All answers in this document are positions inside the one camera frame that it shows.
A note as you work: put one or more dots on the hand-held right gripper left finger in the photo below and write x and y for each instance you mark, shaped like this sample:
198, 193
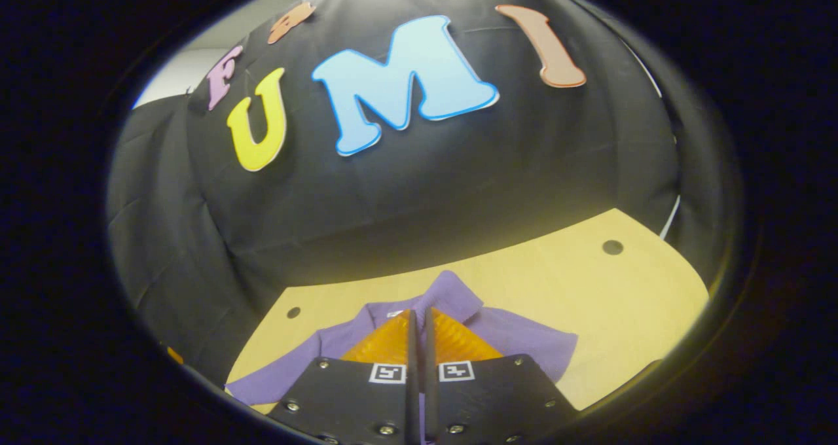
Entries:
412, 392

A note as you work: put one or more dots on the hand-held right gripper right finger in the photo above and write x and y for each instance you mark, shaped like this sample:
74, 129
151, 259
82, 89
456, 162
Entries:
430, 392

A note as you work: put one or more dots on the purple knit polo shirt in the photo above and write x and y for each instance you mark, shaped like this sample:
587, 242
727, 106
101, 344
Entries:
452, 294

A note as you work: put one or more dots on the black backdrop cloth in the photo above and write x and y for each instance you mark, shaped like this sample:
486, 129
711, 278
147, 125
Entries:
393, 203

